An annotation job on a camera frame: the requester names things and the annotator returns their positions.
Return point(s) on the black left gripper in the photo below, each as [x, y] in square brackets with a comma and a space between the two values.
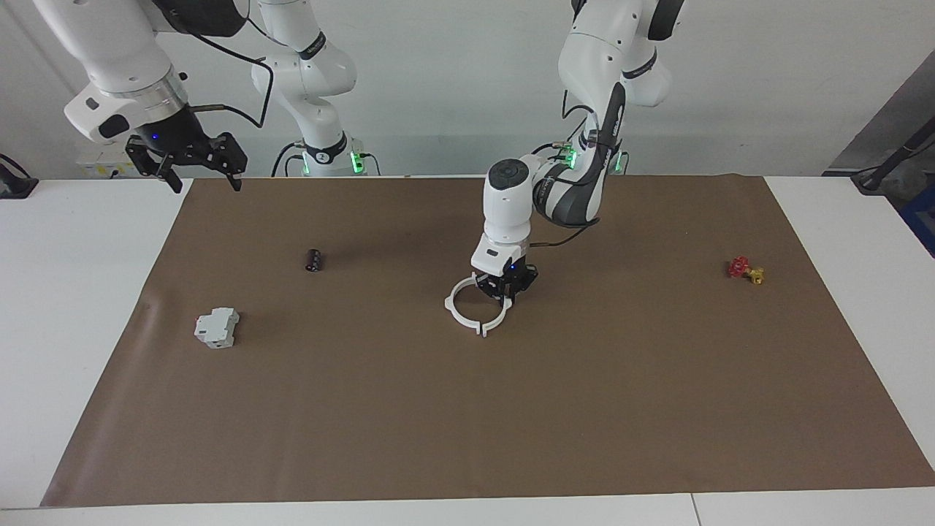
[508, 280]

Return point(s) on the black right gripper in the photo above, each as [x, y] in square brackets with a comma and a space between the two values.
[175, 142]

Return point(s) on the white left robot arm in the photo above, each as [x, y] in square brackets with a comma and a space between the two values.
[508, 204]

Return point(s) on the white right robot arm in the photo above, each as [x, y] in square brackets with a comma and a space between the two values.
[109, 44]

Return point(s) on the brown paper mat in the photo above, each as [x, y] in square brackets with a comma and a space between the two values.
[438, 409]

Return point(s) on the black cylindrical capacitor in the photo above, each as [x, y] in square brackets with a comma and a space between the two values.
[314, 261]

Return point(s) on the white circuit breaker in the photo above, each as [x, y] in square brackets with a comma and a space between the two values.
[215, 329]

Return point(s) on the black stand pole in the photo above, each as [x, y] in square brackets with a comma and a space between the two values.
[887, 164]

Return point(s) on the blue crate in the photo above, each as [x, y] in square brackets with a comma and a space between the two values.
[922, 219]

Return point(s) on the white wall socket box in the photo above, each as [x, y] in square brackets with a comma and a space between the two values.
[91, 166]

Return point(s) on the black clamp mount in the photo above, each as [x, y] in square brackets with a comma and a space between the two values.
[14, 184]

